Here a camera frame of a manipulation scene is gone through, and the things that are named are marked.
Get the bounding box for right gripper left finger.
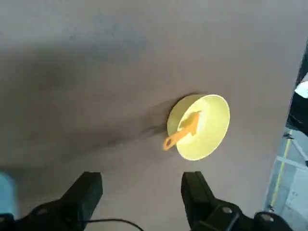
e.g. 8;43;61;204
0;171;103;231

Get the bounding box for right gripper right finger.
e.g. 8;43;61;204
181;171;299;231

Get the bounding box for orange-handled cup brush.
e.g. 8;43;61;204
163;109;205;152

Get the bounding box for blue plastic cup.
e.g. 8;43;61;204
0;172;16;217

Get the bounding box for yellow plastic bowl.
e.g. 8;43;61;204
167;93;231;161

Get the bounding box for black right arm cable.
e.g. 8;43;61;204
83;218;143;231

